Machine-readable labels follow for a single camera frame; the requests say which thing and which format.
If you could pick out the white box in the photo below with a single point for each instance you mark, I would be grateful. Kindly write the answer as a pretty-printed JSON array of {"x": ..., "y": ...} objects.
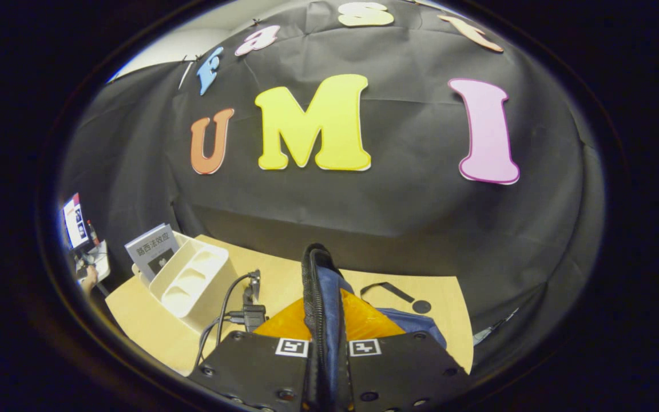
[{"x": 99, "y": 260}]

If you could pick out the blue schoolbag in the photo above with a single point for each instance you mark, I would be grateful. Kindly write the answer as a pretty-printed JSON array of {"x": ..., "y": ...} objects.
[{"x": 324, "y": 297}]

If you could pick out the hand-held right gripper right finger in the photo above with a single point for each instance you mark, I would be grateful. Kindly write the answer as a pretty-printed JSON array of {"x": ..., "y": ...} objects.
[{"x": 398, "y": 366}]

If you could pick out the blue-grey book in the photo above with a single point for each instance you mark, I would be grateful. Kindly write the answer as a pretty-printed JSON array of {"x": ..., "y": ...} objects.
[{"x": 152, "y": 249}]

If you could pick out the white plastic bookshelf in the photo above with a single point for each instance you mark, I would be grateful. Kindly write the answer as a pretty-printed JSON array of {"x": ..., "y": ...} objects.
[{"x": 198, "y": 286}]

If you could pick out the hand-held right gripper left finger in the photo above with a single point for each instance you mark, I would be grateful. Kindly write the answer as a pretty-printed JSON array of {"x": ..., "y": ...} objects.
[{"x": 249, "y": 366}]

